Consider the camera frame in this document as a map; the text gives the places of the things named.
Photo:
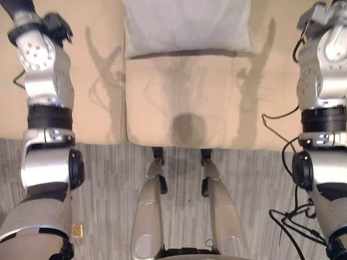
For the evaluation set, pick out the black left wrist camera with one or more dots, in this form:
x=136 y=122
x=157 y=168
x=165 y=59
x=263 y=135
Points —
x=57 y=26

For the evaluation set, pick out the silver robot leg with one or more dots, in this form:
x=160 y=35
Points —
x=225 y=211
x=149 y=211

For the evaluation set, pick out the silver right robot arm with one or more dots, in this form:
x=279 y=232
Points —
x=322 y=81

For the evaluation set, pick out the silver left robot leg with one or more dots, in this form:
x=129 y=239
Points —
x=149 y=211

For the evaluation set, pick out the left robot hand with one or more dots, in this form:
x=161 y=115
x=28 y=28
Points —
x=16 y=5

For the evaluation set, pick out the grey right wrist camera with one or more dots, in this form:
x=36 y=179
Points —
x=321 y=13

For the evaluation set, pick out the yellow floor tag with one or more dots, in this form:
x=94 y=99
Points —
x=77 y=230

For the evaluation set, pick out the silver right robot leg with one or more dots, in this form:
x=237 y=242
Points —
x=225 y=211

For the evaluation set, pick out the light grey square cushion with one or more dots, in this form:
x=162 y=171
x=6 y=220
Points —
x=187 y=24

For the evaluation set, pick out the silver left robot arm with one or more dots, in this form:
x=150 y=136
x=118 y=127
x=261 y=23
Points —
x=46 y=162

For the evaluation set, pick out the black robot waist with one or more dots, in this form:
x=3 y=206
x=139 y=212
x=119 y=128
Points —
x=191 y=254

